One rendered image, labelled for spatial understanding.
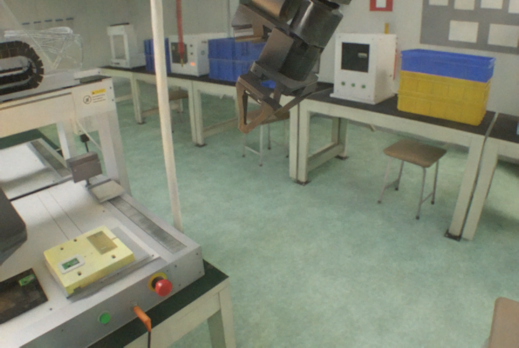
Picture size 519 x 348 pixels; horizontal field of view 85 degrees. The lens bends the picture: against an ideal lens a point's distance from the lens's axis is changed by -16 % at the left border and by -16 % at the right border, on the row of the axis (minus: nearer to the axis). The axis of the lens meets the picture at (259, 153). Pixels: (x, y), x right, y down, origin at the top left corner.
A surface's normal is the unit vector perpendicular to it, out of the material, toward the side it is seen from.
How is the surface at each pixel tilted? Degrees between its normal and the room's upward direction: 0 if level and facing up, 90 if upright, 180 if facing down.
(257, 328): 0
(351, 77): 90
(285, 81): 30
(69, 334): 90
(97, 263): 0
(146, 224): 0
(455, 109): 90
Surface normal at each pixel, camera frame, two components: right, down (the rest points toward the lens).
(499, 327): -0.22, -0.95
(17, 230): 0.41, -0.71
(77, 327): 0.74, 0.24
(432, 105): -0.66, 0.29
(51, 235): -0.02, -0.92
